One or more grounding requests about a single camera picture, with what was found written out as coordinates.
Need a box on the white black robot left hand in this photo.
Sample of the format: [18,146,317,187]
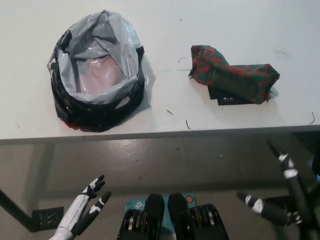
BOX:
[48,174,112,240]

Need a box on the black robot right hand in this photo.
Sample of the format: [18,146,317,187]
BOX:
[236,139,320,240]

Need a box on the black plastic bag grey inside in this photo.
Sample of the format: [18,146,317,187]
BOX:
[47,9,152,134]

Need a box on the red green coffee bean bag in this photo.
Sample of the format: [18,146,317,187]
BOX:
[188,44,281,105]

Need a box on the dark rounded object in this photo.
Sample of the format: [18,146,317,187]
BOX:
[311,149,320,176]

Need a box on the black table leg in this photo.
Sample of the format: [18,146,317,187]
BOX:
[0,188,38,227]

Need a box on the black tape patch on table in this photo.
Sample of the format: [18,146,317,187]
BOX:
[207,86,251,106]

